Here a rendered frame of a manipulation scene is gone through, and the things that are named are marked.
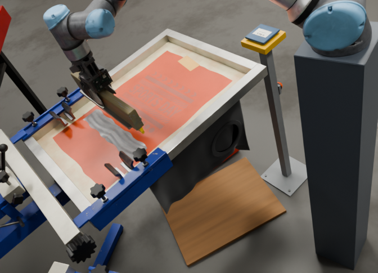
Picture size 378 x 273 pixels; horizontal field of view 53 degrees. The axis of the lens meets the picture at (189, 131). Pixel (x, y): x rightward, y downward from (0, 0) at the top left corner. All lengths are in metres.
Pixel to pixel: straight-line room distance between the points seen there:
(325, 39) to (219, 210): 1.50
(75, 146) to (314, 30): 0.96
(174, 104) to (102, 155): 0.32
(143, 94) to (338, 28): 0.88
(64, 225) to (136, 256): 1.15
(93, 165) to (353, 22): 0.92
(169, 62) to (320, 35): 0.89
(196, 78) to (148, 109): 0.22
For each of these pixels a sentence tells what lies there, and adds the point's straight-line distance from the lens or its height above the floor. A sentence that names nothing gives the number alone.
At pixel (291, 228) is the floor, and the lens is 2.09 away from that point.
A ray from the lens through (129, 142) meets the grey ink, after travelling 1.33.
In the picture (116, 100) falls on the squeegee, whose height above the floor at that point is 1.14.
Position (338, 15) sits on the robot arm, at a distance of 0.81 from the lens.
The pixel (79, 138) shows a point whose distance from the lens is 1.47.
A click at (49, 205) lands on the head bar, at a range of 1.20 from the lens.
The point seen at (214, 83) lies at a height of 0.96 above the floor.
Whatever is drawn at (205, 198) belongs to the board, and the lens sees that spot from 2.24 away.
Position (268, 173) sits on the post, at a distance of 2.27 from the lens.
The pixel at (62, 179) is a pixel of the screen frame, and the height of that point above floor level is 0.99.
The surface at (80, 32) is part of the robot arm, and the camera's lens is 1.10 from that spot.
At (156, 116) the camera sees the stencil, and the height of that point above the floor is 0.96.
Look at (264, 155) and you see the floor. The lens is 2.37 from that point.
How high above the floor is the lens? 1.84
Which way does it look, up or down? 44 degrees down
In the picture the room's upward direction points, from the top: 23 degrees counter-clockwise
